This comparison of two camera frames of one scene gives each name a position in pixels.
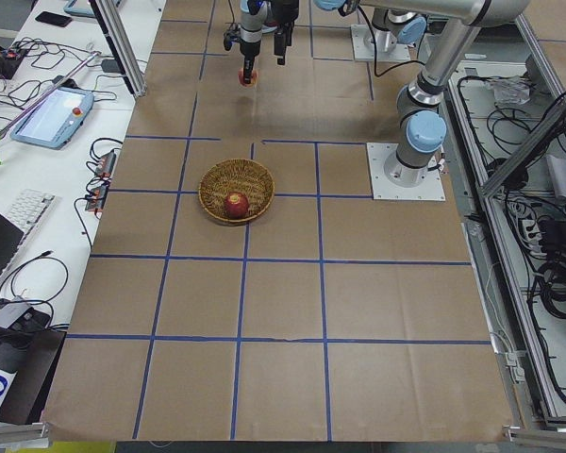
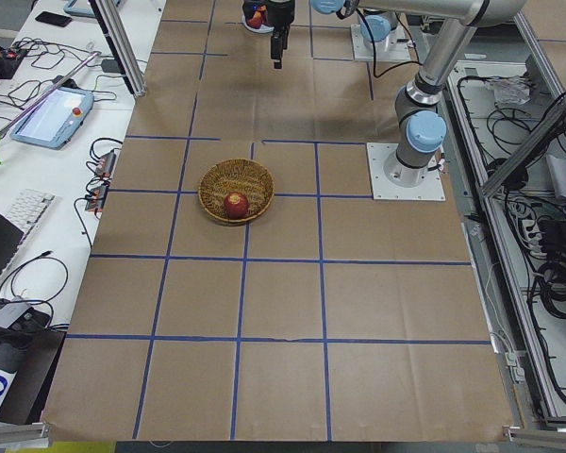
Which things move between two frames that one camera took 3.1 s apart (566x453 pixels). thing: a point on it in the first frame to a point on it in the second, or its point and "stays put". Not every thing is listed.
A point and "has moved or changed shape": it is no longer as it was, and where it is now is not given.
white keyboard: (28, 212) stays put
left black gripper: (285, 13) stays put
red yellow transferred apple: (254, 78) has moved or changed shape
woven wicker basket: (242, 176) stays put
